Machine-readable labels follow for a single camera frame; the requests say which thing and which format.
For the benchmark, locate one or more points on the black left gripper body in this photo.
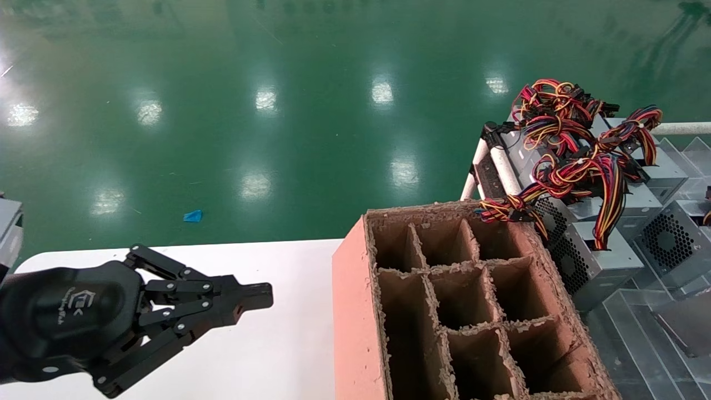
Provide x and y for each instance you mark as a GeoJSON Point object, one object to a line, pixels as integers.
{"type": "Point", "coordinates": [61, 316]}

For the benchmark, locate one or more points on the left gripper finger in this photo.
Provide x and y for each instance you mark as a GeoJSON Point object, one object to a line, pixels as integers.
{"type": "Point", "coordinates": [166, 353]}
{"type": "Point", "coordinates": [244, 294]}

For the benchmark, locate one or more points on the blue scrap on floor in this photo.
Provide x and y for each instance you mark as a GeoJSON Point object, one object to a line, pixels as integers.
{"type": "Point", "coordinates": [193, 216]}

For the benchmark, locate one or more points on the cardboard box with dividers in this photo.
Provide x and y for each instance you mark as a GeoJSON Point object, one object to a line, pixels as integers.
{"type": "Point", "coordinates": [355, 311]}

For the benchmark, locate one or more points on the grey power supply unit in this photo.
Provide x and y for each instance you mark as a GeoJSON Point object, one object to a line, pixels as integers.
{"type": "Point", "coordinates": [641, 197]}
{"type": "Point", "coordinates": [605, 250]}
{"type": "Point", "coordinates": [527, 166]}
{"type": "Point", "coordinates": [666, 241]}
{"type": "Point", "coordinates": [666, 172]}

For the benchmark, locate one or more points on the clear acrylic divider tray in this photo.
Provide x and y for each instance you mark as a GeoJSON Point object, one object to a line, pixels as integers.
{"type": "Point", "coordinates": [639, 344]}

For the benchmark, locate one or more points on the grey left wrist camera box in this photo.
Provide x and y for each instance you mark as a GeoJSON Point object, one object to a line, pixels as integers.
{"type": "Point", "coordinates": [8, 233]}

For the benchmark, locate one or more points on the white pipe cart frame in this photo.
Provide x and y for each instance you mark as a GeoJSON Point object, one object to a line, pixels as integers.
{"type": "Point", "coordinates": [505, 169]}

